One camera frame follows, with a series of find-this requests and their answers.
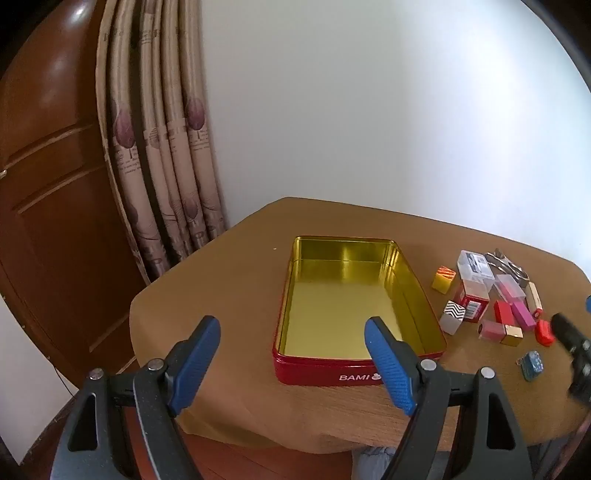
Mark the white cube zigzag pattern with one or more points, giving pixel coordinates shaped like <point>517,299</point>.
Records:
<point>452,318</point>

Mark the magenta block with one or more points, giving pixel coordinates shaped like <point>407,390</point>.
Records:
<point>522,314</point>

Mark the red tin box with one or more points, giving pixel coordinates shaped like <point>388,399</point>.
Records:
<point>323,314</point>

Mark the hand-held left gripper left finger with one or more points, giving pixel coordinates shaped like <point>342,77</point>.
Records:
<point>194,364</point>

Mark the small bright red block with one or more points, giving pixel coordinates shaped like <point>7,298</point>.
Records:
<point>545,332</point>

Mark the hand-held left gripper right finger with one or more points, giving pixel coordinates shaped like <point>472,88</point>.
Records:
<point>388,360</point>

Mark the small blue patterned clip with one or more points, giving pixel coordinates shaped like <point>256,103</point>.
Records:
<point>533,365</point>

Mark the person's leg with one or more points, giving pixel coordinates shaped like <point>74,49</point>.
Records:
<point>369,461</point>

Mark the beige patterned curtain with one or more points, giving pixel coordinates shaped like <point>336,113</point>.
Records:
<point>166,138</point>

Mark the brown wooden door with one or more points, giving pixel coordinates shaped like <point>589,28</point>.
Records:
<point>55,207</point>

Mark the clear box pink contents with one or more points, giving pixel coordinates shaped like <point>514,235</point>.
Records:
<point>510,288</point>

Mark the cream stick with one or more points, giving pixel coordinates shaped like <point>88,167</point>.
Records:
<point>535,300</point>

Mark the clear plastic box with label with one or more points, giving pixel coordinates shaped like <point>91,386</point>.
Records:
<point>473,266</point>

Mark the red carton with barcode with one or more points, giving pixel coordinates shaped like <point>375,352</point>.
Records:
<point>471,302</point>

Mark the red and gold box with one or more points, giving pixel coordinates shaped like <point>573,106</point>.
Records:
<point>494,331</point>

